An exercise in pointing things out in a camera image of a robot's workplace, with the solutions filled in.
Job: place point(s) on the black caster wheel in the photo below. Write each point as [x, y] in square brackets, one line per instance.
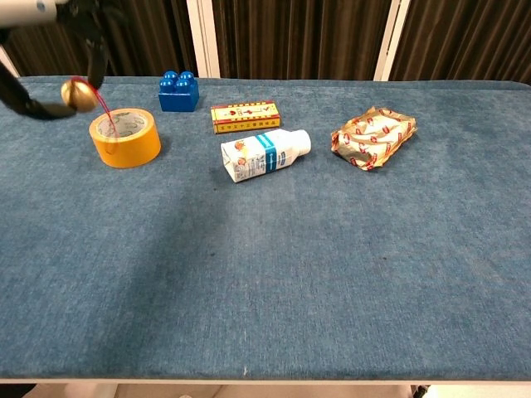
[420, 390]

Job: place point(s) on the white frame post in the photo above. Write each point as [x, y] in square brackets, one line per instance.
[202, 37]
[7, 66]
[390, 41]

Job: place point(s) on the blue toy building block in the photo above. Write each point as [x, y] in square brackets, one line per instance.
[178, 99]

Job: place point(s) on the dark brown curtain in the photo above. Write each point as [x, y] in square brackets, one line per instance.
[464, 39]
[298, 37]
[157, 37]

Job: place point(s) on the blue table cloth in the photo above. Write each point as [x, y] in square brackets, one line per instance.
[290, 269]

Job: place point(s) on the gold foil snack packet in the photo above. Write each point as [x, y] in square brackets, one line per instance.
[373, 139]

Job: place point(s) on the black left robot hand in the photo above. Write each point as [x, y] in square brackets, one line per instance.
[97, 54]

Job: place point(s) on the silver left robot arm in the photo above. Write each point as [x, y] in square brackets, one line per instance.
[25, 11]

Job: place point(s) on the yellow tape roll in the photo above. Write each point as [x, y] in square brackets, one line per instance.
[132, 151]

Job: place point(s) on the yellow and red card box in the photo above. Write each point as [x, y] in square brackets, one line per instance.
[249, 122]

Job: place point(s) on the white and blue milk carton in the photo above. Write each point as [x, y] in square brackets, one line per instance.
[265, 155]

